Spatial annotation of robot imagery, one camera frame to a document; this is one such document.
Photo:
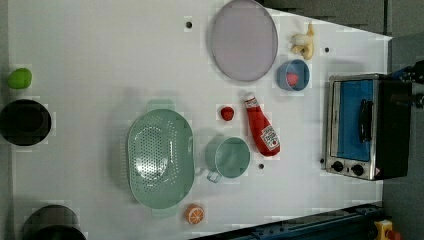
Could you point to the red plush ketchup bottle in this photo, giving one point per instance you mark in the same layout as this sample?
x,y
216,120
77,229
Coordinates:
x,y
263,133

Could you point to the green perforated strainer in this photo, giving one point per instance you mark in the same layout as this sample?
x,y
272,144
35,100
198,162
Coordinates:
x,y
160,158

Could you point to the red plush strawberry on table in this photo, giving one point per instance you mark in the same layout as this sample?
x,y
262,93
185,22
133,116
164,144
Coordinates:
x,y
227,113

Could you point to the large grey round plate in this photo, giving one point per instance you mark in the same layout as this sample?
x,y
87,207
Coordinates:
x,y
244,40

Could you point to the red strawberry in bowl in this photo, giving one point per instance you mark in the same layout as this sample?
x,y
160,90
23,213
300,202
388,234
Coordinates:
x,y
292,79

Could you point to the blue bowl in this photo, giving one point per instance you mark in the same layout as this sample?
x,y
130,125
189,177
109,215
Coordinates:
x,y
298,67

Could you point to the plush orange slice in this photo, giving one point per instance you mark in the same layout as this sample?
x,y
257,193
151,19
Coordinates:
x,y
194,214

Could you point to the peeled plush banana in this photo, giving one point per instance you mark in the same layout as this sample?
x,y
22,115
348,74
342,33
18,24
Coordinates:
x,y
303,44

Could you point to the silver black toaster oven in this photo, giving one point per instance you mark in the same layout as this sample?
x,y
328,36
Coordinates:
x,y
368,127

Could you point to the black round base upper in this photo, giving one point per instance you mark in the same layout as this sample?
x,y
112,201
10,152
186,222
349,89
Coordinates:
x,y
25,122

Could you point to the black round base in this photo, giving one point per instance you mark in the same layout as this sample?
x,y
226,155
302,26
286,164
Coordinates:
x,y
53,222
25,122

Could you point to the black round base lower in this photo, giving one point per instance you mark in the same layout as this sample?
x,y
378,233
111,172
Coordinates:
x,y
53,222

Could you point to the green plush fruit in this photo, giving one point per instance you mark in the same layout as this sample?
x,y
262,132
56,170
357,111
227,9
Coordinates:
x,y
20,79

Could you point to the yellow red clamp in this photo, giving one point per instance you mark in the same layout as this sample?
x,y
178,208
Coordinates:
x,y
385,231

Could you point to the green cup with handle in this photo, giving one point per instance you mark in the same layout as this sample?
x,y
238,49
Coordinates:
x,y
227,157

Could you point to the blue metal rail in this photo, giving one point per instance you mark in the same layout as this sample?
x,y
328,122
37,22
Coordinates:
x,y
353,223

